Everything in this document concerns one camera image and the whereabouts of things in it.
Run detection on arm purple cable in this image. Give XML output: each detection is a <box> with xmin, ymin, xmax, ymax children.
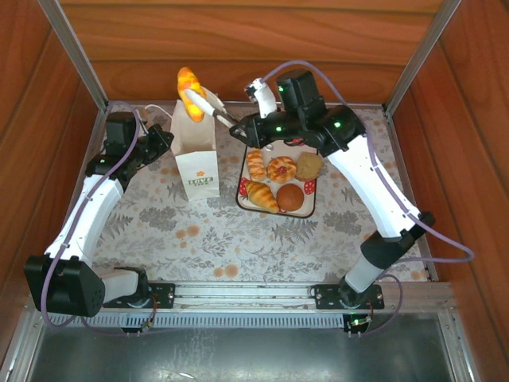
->
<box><xmin>260</xmin><ymin>59</ymin><xmax>476</xmax><ymax>338</ymax></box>
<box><xmin>39</xmin><ymin>101</ymin><xmax>154</xmax><ymax>337</ymax></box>

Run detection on metal tongs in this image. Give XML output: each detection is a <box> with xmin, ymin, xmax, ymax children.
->
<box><xmin>185</xmin><ymin>88</ymin><xmax>239</xmax><ymax>128</ymax></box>

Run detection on long aluminium base rail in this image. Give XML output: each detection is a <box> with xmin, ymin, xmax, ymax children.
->
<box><xmin>25</xmin><ymin>279</ymin><xmax>454</xmax><ymax>314</ymax></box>

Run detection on ring shaped fake danish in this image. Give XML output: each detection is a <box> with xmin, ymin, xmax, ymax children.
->
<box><xmin>266</xmin><ymin>156</ymin><xmax>298</xmax><ymax>184</ymax></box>

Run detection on grey slotted cable duct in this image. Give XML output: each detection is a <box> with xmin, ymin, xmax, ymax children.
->
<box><xmin>39</xmin><ymin>312</ymin><xmax>453</xmax><ymax>330</ymax></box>

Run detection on aluminium frame post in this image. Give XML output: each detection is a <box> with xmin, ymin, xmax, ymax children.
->
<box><xmin>37</xmin><ymin>0</ymin><xmax>111</xmax><ymax>115</ymax></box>
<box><xmin>382</xmin><ymin>0</ymin><xmax>463</xmax><ymax>115</ymax></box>

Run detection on round brown fake bun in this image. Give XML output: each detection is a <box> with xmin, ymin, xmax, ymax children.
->
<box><xmin>276</xmin><ymin>182</ymin><xmax>305</xmax><ymax>212</ymax></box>

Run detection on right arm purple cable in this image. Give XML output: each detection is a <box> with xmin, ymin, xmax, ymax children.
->
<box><xmin>260</xmin><ymin>59</ymin><xmax>476</xmax><ymax>338</ymax></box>

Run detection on strawberry print white tray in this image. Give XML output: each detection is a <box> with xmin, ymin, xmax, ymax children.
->
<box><xmin>235</xmin><ymin>141</ymin><xmax>318</xmax><ymax>219</ymax></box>

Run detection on floral table mat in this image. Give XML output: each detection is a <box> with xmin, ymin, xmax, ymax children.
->
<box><xmin>63</xmin><ymin>103</ymin><xmax>433</xmax><ymax>282</ymax></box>

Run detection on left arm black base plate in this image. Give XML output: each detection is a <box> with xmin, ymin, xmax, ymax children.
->
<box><xmin>102</xmin><ymin>281</ymin><xmax>176</xmax><ymax>310</ymax></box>

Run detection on white printed paper bag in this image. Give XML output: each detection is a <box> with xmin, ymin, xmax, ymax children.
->
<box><xmin>142</xmin><ymin>99</ymin><xmax>220</xmax><ymax>201</ymax></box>

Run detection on grey metal sheet panel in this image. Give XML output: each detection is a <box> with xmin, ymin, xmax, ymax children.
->
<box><xmin>23</xmin><ymin>326</ymin><xmax>458</xmax><ymax>382</ymax></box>

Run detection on twisted fake pastry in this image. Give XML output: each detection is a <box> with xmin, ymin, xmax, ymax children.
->
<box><xmin>246</xmin><ymin>149</ymin><xmax>267</xmax><ymax>182</ymax></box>

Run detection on yellow striped fake bread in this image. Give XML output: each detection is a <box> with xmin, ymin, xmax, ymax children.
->
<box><xmin>177</xmin><ymin>66</ymin><xmax>208</xmax><ymax>123</ymax></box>

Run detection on small connector board green light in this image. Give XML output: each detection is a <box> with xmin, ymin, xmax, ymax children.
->
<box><xmin>345</xmin><ymin>316</ymin><xmax>375</xmax><ymax>333</ymax></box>

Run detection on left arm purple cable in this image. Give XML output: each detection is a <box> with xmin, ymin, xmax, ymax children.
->
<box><xmin>39</xmin><ymin>101</ymin><xmax>154</xmax><ymax>337</ymax></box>

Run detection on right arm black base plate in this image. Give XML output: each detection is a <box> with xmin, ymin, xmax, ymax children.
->
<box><xmin>309</xmin><ymin>281</ymin><xmax>386</xmax><ymax>310</ymax></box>

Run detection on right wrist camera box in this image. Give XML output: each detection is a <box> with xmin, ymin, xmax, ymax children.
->
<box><xmin>244</xmin><ymin>77</ymin><xmax>278</xmax><ymax>119</ymax></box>

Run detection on fake croissant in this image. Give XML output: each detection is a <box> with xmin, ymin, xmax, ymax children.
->
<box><xmin>244</xmin><ymin>181</ymin><xmax>281</xmax><ymax>215</ymax></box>

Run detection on chocolate chip fake cookie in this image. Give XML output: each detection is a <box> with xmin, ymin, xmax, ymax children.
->
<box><xmin>294</xmin><ymin>152</ymin><xmax>323</xmax><ymax>182</ymax></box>

